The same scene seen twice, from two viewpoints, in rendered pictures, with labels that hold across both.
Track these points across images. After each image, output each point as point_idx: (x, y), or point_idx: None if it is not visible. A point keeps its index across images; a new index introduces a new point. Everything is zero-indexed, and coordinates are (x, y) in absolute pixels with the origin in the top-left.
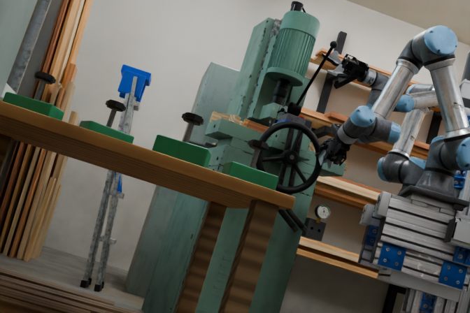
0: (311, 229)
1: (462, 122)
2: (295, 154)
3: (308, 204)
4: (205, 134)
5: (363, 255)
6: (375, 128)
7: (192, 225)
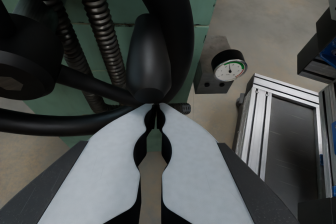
0: (206, 86)
1: None
2: (10, 69)
3: (200, 41)
4: None
5: (308, 66)
6: None
7: None
